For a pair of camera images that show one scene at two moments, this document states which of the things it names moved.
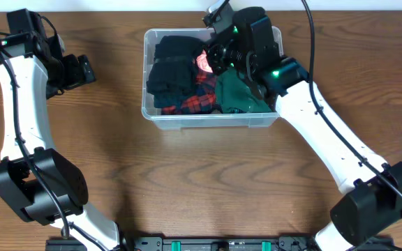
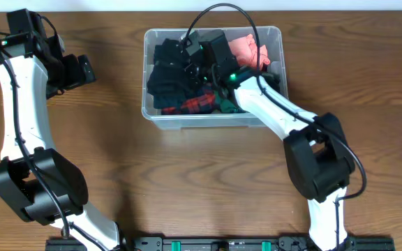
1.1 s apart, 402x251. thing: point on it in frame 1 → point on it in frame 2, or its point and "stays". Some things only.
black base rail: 216,244 stays
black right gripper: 218,45 → 192,68
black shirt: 168,98 stays
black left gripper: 80,70 stays
